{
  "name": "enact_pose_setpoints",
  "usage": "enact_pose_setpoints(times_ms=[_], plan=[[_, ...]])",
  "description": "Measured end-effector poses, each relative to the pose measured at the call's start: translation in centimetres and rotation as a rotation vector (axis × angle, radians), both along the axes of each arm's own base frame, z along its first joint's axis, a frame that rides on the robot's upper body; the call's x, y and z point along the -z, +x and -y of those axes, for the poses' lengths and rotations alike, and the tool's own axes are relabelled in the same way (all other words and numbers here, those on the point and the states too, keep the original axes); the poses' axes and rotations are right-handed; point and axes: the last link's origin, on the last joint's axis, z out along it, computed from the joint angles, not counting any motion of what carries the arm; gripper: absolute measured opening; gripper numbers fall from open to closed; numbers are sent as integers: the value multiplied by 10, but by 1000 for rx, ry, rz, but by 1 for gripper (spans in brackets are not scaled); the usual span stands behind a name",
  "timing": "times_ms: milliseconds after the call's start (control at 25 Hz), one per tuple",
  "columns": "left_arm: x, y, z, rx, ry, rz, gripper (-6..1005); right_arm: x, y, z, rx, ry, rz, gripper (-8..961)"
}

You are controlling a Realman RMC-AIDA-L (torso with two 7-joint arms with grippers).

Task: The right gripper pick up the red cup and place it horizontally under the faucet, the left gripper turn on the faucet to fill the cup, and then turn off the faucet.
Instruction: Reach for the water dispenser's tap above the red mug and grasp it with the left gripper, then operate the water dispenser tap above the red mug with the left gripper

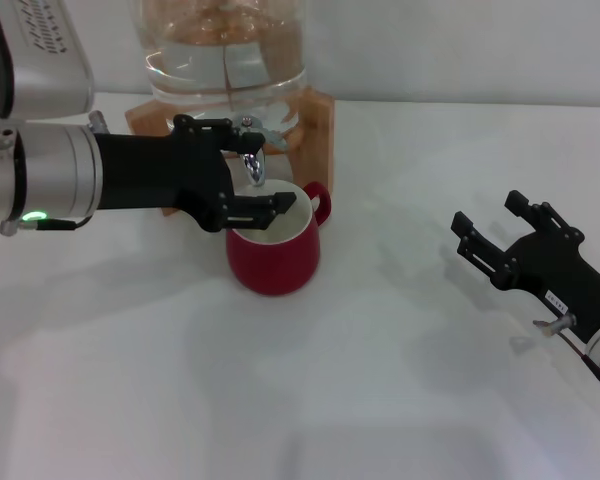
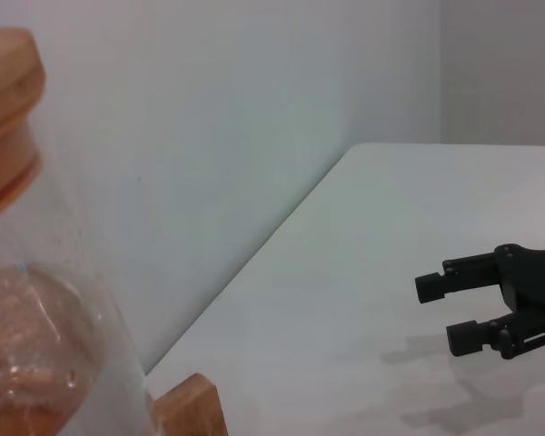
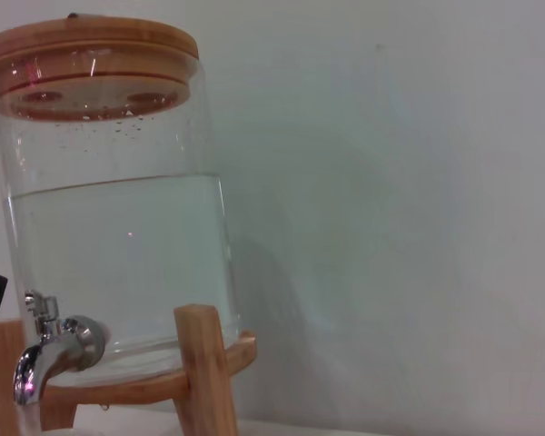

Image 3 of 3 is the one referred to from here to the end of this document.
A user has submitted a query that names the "chrome faucet spout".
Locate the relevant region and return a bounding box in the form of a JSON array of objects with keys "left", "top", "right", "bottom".
[{"left": 12, "top": 290, "right": 109, "bottom": 406}]

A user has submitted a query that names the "glass water dispenser jar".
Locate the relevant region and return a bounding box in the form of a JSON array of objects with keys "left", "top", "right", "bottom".
[{"left": 0, "top": 58, "right": 246, "bottom": 378}]

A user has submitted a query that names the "wooden dispenser stand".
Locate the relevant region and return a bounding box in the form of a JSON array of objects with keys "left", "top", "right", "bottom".
[{"left": 0, "top": 303, "right": 258, "bottom": 436}]

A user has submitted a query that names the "round bamboo jar lid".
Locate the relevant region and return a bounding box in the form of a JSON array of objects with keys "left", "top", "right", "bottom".
[{"left": 0, "top": 12, "right": 200, "bottom": 123}]

